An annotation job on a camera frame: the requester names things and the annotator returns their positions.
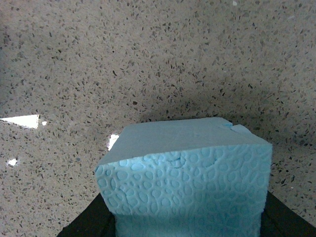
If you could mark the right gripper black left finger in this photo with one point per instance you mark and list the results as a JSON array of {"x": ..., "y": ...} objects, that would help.
[{"x": 95, "y": 221}]

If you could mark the light blue smooth foam cube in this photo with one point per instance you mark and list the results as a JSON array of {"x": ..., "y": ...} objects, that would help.
[{"x": 186, "y": 178}]

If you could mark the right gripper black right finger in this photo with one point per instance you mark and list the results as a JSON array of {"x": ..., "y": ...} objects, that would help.
[{"x": 277, "y": 220}]

